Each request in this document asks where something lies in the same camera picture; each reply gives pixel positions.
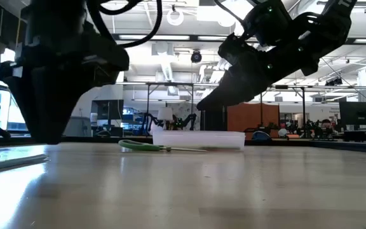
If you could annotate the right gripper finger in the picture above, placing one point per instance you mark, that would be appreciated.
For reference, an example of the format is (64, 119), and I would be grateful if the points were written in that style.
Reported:
(227, 100)
(237, 86)

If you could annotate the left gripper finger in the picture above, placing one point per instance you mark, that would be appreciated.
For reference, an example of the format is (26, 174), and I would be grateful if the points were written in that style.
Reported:
(65, 101)
(30, 101)

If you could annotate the clear box with pink lid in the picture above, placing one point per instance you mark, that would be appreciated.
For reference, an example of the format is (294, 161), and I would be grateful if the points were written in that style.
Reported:
(199, 140)

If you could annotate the background black robot arm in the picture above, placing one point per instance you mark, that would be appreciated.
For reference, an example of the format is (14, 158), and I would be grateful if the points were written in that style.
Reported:
(187, 121)
(148, 122)

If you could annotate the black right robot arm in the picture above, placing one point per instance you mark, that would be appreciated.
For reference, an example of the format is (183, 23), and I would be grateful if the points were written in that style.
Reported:
(329, 28)

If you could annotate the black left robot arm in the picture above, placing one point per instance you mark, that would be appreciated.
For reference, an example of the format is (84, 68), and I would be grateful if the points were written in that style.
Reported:
(56, 16)

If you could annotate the white lamp box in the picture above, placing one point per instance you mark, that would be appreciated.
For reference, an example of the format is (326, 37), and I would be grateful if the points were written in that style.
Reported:
(165, 113)

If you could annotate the black panel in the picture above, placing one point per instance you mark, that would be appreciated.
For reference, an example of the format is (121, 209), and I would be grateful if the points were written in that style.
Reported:
(213, 121)

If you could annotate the orange partition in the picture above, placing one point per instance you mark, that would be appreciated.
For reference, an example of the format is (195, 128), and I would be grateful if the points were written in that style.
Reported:
(249, 119)

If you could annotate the black computer monitor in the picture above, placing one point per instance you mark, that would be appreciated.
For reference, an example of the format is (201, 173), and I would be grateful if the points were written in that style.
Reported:
(106, 109)
(357, 113)

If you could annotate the person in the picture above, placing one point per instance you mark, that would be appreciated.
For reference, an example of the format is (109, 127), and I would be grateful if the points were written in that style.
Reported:
(325, 124)

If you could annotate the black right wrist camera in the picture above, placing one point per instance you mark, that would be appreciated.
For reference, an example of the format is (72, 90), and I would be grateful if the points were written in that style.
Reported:
(265, 22)

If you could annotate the black ceiling camera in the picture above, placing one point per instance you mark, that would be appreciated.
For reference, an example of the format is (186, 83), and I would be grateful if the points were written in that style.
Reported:
(196, 57)

